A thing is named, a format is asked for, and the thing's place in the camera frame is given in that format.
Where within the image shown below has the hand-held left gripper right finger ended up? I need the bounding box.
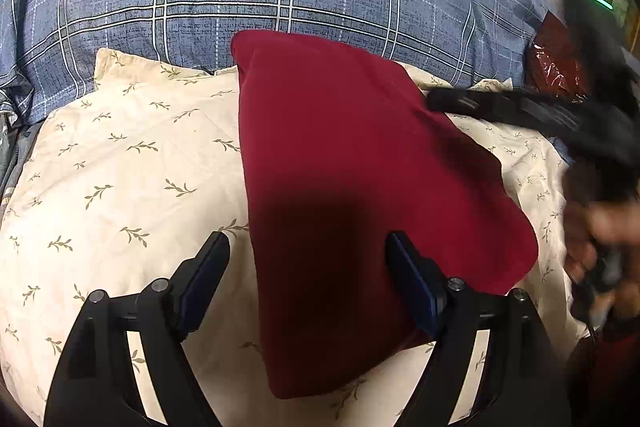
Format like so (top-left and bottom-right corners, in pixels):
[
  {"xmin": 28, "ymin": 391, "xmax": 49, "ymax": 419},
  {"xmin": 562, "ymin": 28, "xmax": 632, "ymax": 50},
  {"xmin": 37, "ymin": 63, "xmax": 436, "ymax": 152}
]
[{"xmin": 385, "ymin": 231, "xmax": 571, "ymax": 427}]

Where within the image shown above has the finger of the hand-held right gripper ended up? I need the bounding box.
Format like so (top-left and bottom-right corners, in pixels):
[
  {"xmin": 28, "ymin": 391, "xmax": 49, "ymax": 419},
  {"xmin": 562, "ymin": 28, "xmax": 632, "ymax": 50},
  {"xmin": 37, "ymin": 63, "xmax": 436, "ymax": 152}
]
[{"xmin": 425, "ymin": 84, "xmax": 591, "ymax": 142}]

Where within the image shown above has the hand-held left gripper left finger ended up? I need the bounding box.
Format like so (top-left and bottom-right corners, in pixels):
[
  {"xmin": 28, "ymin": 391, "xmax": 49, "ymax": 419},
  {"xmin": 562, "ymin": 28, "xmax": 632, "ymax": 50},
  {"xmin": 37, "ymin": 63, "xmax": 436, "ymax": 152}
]
[{"xmin": 44, "ymin": 231, "xmax": 232, "ymax": 427}]

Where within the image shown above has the dark red pillowcase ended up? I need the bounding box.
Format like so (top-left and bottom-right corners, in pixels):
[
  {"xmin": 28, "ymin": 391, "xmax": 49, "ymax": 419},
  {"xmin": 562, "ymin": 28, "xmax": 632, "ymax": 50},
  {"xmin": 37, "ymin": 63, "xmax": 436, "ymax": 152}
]
[{"xmin": 231, "ymin": 29, "xmax": 540, "ymax": 400}]

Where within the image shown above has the person's right hand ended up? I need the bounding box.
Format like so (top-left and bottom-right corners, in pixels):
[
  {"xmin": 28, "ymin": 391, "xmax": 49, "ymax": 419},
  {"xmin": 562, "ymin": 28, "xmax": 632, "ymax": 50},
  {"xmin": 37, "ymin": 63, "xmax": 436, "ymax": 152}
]
[{"xmin": 565, "ymin": 197, "xmax": 640, "ymax": 323}]

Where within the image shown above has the red plastic bag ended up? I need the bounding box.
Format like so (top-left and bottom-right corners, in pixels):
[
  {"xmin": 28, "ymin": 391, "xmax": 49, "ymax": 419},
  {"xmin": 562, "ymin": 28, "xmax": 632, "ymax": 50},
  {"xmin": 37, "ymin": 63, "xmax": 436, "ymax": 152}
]
[{"xmin": 525, "ymin": 9, "xmax": 593, "ymax": 102}]

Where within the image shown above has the cream leaf-print pillow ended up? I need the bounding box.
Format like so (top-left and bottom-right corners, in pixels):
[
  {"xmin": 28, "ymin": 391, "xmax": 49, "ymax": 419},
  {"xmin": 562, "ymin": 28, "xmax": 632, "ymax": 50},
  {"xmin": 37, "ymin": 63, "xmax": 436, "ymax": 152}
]
[{"xmin": 0, "ymin": 47, "xmax": 591, "ymax": 427}]

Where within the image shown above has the dark red clothing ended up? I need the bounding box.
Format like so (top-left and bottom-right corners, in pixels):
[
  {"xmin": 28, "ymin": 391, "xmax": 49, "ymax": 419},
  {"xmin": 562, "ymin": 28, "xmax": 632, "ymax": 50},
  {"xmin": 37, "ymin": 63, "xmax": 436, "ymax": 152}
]
[{"xmin": 565, "ymin": 307, "xmax": 640, "ymax": 427}]

